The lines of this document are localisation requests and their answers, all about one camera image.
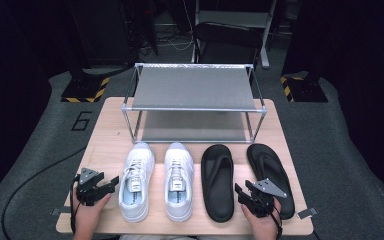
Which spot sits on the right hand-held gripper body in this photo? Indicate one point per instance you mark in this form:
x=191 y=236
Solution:
x=263 y=196

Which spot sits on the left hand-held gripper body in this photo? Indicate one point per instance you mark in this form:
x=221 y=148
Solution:
x=88 y=186

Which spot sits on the black flip-flop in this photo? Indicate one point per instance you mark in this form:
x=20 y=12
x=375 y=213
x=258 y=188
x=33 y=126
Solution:
x=267 y=154
x=217 y=200

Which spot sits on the white sneaker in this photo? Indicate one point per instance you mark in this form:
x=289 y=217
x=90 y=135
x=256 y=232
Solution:
x=141 y=157
x=180 y=156

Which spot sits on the grey metal shoe rack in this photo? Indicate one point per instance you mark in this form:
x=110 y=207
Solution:
x=193 y=86

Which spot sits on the person's right hand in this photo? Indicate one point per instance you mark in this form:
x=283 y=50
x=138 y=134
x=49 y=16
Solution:
x=261 y=225

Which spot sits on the person's left hand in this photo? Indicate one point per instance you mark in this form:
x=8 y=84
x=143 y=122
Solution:
x=90 y=216

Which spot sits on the grey tape strip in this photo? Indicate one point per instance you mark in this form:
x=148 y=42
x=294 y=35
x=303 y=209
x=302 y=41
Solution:
x=306 y=213
x=60 y=211

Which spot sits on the person's light clothing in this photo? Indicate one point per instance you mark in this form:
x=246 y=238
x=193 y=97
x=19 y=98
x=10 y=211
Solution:
x=156 y=237

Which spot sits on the yellow-black striped stand base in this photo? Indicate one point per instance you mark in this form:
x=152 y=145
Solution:
x=83 y=89
x=305 y=88

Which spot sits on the black chair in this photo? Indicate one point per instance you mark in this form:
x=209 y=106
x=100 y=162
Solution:
x=226 y=33

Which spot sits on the white metal table frame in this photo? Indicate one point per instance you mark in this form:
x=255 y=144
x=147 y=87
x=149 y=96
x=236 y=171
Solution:
x=266 y=36

